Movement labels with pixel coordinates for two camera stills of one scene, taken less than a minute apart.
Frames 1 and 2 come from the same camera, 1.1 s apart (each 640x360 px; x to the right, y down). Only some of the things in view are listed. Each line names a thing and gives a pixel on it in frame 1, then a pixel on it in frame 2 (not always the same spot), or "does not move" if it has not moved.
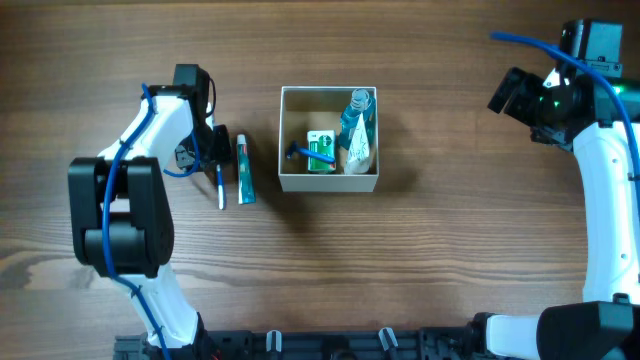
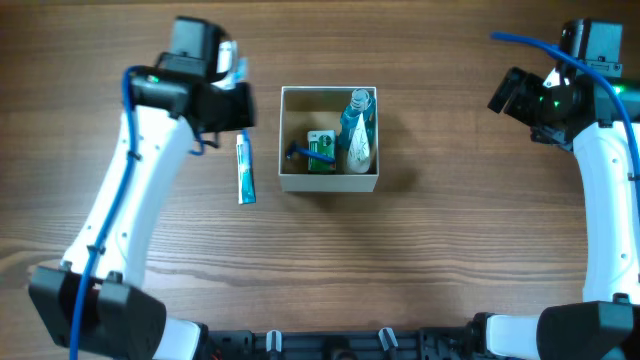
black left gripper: (222, 152) -> (246, 111)
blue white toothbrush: (221, 189) -> (246, 144)
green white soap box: (322, 142) does not move
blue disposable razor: (293, 150) does not move
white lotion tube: (358, 161) does not move
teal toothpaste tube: (246, 188) does not move
